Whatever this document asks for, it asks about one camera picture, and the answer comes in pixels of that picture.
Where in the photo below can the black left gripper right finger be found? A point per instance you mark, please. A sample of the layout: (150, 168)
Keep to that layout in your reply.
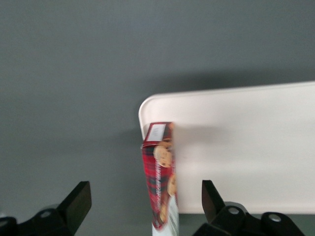
(212, 201)

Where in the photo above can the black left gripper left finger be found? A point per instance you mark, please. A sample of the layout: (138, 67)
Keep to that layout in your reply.
(77, 201)

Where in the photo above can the red tartan cookie box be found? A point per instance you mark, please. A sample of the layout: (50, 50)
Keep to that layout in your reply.
(160, 177)

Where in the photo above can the white plastic tray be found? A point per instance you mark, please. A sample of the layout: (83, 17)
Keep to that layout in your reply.
(241, 147)

